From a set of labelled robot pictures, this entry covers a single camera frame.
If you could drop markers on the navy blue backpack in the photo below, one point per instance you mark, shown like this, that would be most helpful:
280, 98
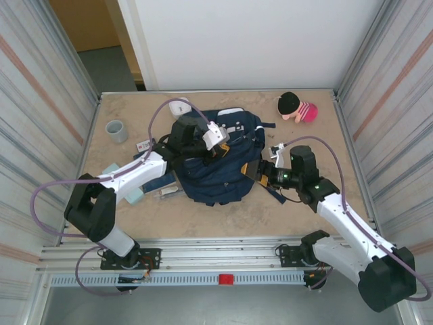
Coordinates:
220, 179

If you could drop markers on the red white card pack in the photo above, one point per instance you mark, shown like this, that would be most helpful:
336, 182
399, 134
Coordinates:
143, 146

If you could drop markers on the blue notebook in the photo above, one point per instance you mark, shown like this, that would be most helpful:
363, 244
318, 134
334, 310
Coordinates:
159, 184

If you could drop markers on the mint green box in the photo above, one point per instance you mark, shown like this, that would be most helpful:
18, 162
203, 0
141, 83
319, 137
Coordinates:
135, 197

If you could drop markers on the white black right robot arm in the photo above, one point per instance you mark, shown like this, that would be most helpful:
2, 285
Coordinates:
352, 223

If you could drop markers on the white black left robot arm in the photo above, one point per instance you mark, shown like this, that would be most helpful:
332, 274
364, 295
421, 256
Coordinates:
135, 172

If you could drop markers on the pink striped plush doll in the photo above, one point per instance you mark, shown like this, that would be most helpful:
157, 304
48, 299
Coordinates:
304, 111

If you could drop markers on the grey cup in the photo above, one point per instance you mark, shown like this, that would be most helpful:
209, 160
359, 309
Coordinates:
116, 133

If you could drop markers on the corrugated plastic side panel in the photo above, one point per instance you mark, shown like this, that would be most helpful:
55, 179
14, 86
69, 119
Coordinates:
34, 135
399, 101

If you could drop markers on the wooden door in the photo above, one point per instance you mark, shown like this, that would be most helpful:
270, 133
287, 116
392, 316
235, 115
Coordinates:
84, 23

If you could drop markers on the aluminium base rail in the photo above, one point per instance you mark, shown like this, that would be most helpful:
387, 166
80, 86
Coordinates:
220, 254

